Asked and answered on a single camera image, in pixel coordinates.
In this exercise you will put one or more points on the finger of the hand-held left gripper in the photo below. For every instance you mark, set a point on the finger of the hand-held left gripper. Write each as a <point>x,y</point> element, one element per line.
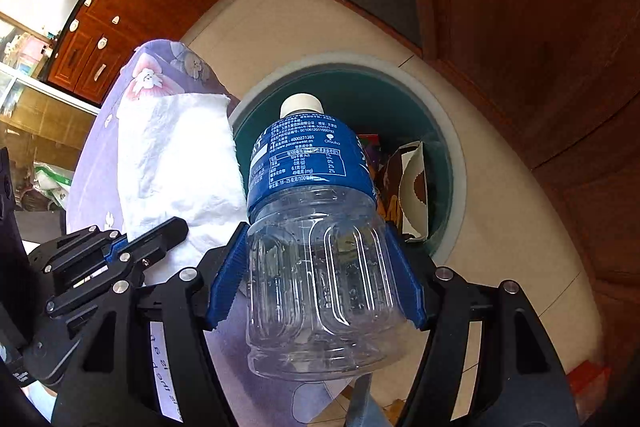
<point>110,277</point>
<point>145,234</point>

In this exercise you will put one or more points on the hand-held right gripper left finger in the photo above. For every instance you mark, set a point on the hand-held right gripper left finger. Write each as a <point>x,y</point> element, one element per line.
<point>230,277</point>

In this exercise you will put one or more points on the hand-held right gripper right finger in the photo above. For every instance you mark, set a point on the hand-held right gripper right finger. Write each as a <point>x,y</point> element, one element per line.
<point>405,277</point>

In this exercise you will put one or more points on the white paper napkin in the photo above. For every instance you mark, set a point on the white paper napkin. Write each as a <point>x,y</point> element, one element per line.
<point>175,167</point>

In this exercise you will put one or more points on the clear plastic bottle blue label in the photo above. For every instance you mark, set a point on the clear plastic bottle blue label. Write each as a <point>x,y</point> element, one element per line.
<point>320,267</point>

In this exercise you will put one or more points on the white teal trash bin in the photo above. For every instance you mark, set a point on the white teal trash bin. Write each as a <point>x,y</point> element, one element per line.
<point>380,92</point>

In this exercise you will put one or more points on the white green printed bag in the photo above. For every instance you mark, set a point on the white green printed bag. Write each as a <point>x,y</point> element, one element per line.
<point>55,187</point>

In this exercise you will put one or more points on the colourful printed packet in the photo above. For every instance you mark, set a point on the colourful printed packet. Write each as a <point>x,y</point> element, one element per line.
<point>367,147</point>

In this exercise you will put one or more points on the glass display cabinet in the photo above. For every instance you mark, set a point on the glass display cabinet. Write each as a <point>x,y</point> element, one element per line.
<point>45,117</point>

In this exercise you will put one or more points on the red object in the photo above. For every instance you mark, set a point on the red object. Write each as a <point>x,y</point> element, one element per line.
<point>590,382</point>

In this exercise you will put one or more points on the wooden cabinet panel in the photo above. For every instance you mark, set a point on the wooden cabinet panel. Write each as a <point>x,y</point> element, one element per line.
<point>525,32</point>

